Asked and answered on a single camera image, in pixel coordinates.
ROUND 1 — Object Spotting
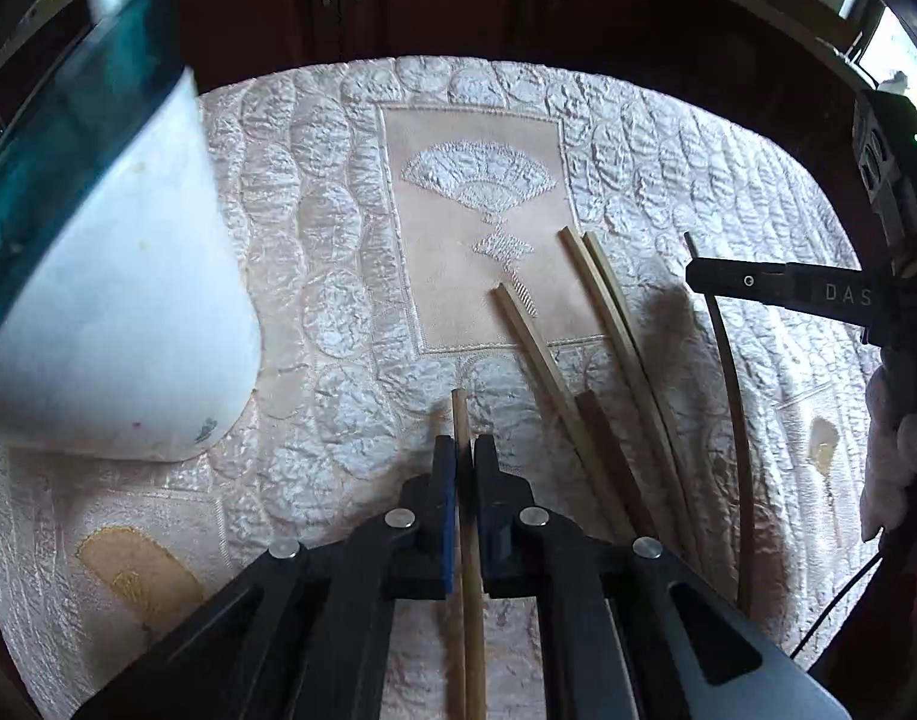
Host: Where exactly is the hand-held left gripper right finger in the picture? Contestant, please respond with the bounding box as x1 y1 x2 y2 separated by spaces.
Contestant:
475 436 853 720

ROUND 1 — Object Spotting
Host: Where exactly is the white floral utensil holder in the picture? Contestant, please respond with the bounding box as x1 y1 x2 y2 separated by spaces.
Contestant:
0 0 263 464

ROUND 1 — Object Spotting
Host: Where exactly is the person's right hand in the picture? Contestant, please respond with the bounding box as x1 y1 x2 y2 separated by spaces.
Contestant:
862 371 917 533

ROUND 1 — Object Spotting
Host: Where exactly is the brown wooden base cabinet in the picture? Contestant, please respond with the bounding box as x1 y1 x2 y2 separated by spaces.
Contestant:
181 0 880 113

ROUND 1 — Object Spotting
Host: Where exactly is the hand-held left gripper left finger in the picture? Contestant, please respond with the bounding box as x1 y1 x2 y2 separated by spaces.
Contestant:
72 436 460 720

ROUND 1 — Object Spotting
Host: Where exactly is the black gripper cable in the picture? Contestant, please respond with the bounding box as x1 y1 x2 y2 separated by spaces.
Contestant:
792 532 891 653

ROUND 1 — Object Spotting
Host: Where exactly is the cream quilted tablecloth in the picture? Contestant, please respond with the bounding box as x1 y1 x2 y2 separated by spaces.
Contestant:
0 54 880 720

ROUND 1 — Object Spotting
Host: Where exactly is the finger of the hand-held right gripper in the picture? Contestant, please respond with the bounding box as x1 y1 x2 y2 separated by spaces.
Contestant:
685 259 874 325

